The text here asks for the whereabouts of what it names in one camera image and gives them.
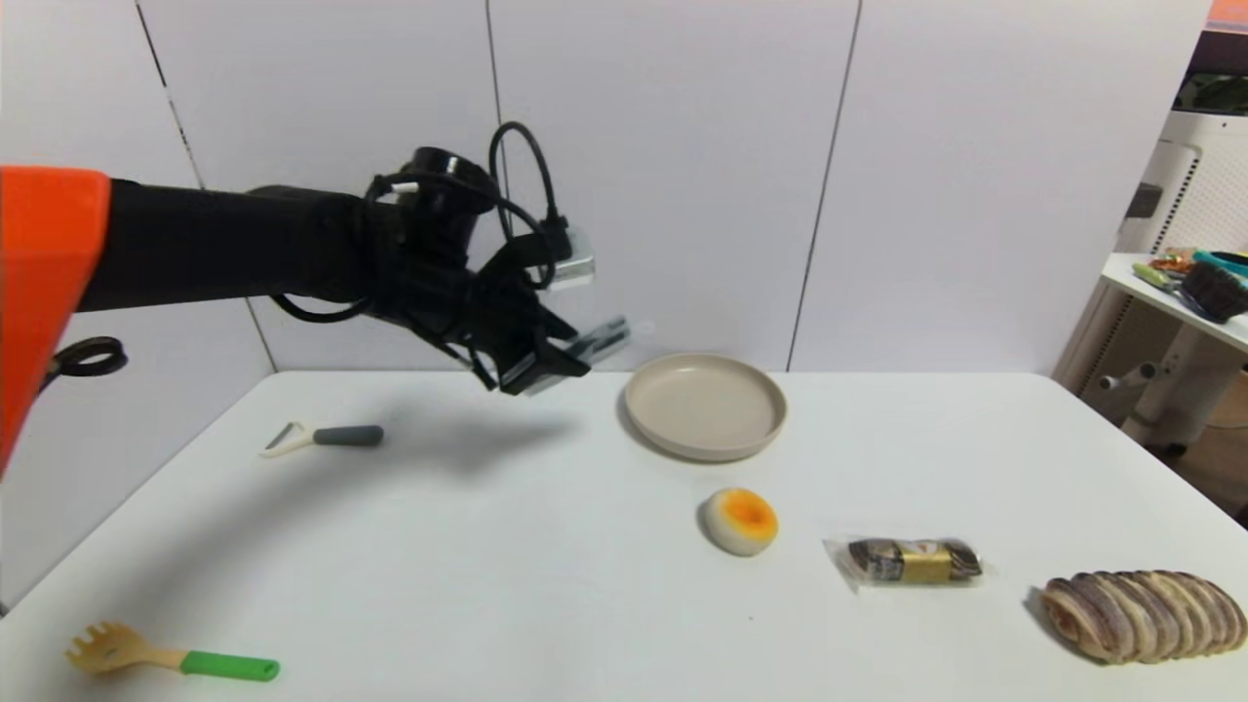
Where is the wrapped dark snack gold band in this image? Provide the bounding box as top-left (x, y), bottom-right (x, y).
top-left (824, 535), bottom-right (984, 594)

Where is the black brush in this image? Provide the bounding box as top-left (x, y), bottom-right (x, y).
top-left (1178, 261), bottom-right (1248, 325)

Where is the black camera cable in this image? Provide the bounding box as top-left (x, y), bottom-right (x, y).
top-left (369, 121), bottom-right (574, 293)

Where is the striped brown bread loaf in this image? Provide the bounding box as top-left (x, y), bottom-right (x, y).
top-left (1037, 569), bottom-right (1248, 666)

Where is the clear plastic tool case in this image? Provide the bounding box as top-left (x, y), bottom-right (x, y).
top-left (569, 316), bottom-right (633, 366)

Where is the teal container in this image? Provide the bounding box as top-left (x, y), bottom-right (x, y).
top-left (1189, 250), bottom-right (1248, 280)

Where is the beige round plate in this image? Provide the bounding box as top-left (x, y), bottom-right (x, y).
top-left (623, 353), bottom-right (789, 464)

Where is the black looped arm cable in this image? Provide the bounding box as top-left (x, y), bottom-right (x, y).
top-left (43, 336), bottom-right (129, 389)

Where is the white bun orange centre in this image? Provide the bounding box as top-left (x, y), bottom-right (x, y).
top-left (699, 487), bottom-right (780, 558)

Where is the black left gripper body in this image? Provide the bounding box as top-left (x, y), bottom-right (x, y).
top-left (450, 268), bottom-right (593, 397)

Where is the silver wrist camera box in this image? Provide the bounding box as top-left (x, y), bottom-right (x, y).
top-left (542, 227), bottom-right (597, 292)

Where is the white side table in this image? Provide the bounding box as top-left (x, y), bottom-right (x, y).
top-left (1092, 253), bottom-right (1248, 455)

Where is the yellow pasta server green handle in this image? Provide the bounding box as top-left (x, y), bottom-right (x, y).
top-left (66, 622), bottom-right (282, 683)

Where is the white peeler grey handle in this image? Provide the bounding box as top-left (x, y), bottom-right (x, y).
top-left (259, 422), bottom-right (385, 459)

